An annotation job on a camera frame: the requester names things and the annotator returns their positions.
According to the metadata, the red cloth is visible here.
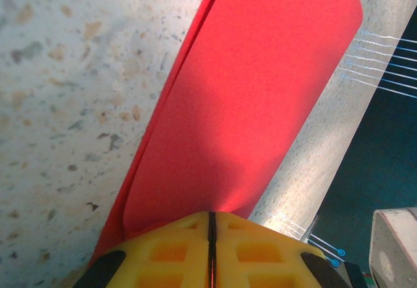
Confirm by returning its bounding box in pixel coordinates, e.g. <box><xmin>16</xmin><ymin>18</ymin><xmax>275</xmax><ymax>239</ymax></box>
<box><xmin>87</xmin><ymin>0</ymin><xmax>364</xmax><ymax>268</ymax></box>

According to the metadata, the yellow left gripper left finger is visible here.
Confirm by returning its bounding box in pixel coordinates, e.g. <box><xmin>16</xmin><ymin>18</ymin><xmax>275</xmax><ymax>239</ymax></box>
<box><xmin>73</xmin><ymin>210</ymin><xmax>212</xmax><ymax>288</ymax></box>

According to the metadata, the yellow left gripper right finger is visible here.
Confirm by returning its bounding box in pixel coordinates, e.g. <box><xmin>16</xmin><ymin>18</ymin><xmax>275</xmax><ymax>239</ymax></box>
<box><xmin>212</xmin><ymin>210</ymin><xmax>350</xmax><ymax>288</ymax></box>

